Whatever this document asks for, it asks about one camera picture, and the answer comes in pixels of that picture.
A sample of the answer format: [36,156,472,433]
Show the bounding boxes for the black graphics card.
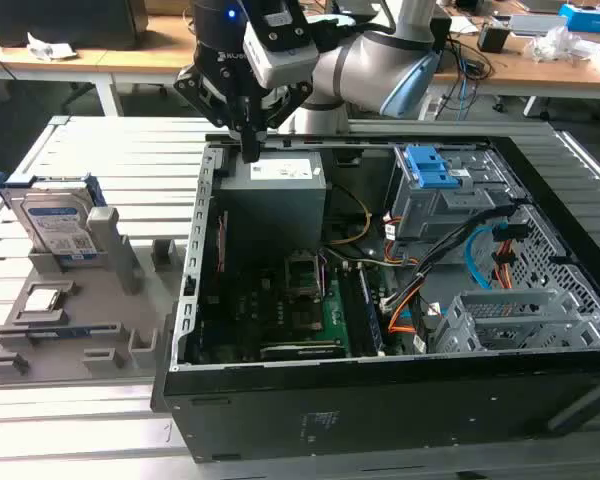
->
[259,338,349,362]

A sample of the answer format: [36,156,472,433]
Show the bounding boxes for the blue data wire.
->
[463,224,501,292]

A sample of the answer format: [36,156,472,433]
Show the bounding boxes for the grey optical drive cage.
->
[387,144,529,242]

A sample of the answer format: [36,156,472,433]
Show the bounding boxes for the black cable bundle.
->
[379,202,524,316]

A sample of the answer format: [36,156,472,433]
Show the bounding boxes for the multicoloured power wire bundle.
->
[324,247,421,269]

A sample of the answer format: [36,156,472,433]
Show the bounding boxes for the orange power wire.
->
[387,223,529,336]

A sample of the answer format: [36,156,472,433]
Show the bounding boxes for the large black box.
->
[0,0,149,51]

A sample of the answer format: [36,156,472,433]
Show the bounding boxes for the locking lever wire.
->
[317,249,330,304]

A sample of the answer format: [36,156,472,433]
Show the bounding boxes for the crumpled white paper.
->
[26,31,77,62]

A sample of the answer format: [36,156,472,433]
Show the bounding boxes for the hard disk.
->
[0,172,106,264]

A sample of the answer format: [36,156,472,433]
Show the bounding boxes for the metal socket cover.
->
[282,250,327,302]

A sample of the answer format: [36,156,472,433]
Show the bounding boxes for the wooden desk white legs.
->
[0,13,201,119]

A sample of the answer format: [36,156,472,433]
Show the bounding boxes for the white power strip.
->
[418,92,444,121]

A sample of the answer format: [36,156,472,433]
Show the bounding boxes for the green motherboard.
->
[197,249,396,364]

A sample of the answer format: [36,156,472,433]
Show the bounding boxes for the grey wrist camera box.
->
[242,0,321,90]

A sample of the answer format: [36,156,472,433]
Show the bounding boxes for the blue cardboard box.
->
[558,3,600,34]

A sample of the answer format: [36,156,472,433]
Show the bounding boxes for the black RAM slot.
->
[339,267,364,357]
[346,267,371,357]
[359,267,385,357]
[353,267,378,357]

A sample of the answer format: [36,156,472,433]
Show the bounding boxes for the black tower box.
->
[431,5,454,71]

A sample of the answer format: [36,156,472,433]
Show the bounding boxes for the wooden desk with clutter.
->
[429,14,600,119]

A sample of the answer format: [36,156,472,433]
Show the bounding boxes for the CPU socket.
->
[288,298,327,335]

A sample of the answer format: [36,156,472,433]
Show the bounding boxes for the red wire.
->
[215,210,230,275]

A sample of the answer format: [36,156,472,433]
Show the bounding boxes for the black PC case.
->
[149,132,600,464]

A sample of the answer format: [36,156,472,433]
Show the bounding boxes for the white paper sheet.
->
[449,15,481,35]

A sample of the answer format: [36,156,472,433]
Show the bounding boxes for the grey disk bay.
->
[429,287,600,354]

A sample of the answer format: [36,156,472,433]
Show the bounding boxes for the silver CPU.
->
[23,288,61,312]

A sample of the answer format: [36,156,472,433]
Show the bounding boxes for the grey parts rack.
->
[0,207,191,389]

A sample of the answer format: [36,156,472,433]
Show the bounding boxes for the grey power supply unit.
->
[212,149,329,256]

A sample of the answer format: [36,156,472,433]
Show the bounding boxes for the yellow wire bundle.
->
[328,185,374,247]

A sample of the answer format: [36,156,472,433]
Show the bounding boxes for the silver flat device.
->
[508,13,569,37]

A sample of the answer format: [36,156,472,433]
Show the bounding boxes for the blue plastic drive latch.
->
[402,144,474,190]

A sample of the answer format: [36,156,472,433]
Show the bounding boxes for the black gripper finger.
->
[253,80,315,162]
[173,65,257,164]

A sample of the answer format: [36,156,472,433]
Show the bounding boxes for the crumpled clear plastic bag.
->
[523,25,600,65]

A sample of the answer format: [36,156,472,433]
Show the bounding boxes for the blue RAM stick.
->
[27,324,94,338]

